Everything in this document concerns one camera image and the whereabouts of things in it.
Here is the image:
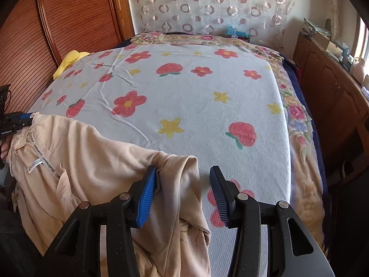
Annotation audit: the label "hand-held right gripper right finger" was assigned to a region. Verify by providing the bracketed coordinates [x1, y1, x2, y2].
[209, 166, 332, 277]

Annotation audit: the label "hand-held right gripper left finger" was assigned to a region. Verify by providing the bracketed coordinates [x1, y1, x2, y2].
[43, 165, 158, 277]

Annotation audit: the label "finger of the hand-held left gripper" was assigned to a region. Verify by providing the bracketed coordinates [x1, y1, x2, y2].
[6, 120, 33, 129]
[6, 111, 34, 120]

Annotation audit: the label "beige printed t-shirt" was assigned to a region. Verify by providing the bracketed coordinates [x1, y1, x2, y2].
[7, 114, 212, 277]

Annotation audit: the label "person's left hand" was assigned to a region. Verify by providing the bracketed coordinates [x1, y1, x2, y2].
[0, 138, 13, 162]

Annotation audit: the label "yellow plush toy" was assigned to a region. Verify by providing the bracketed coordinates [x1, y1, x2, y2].
[53, 50, 91, 79]

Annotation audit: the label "floral blanket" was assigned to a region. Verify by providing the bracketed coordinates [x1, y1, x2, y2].
[130, 33, 327, 244]

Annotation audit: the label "white flower-print bedsheet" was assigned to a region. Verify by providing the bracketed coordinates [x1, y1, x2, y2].
[27, 45, 292, 277]

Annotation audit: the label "wooden slatted wardrobe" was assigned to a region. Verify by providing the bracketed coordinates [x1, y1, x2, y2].
[0, 0, 136, 116]

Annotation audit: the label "dark blue bed cover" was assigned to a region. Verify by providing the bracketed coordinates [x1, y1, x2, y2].
[284, 59, 328, 192]

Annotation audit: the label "long wooden cabinet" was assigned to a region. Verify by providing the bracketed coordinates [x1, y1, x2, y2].
[292, 33, 369, 181]

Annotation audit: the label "small white box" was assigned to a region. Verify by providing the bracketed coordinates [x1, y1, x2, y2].
[327, 42, 344, 60]

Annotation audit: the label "brown cardboard box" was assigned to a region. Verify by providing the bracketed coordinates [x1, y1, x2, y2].
[313, 32, 331, 50]

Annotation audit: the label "sheer circle-pattern curtain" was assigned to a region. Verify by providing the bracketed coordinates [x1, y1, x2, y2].
[134, 0, 299, 39]

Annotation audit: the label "stack of papers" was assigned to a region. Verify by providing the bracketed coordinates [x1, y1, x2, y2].
[303, 18, 332, 37]

